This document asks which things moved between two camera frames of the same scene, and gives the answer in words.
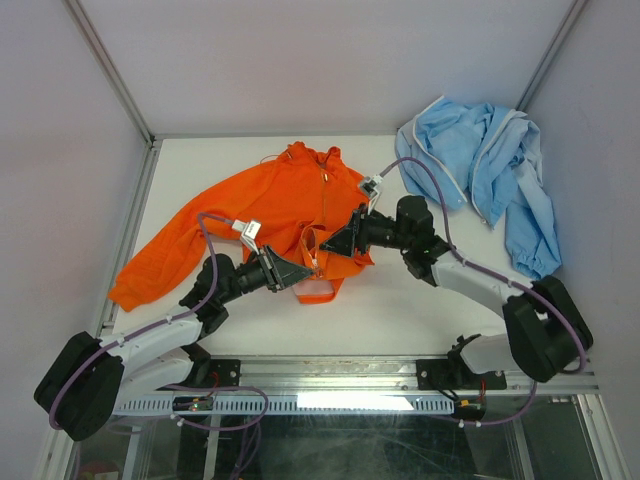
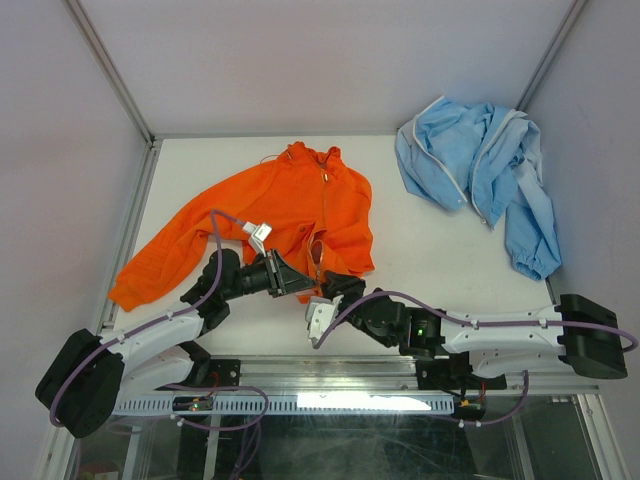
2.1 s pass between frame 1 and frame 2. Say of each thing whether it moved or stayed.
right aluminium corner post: stayed
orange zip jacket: stayed
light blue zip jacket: stayed
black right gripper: moved
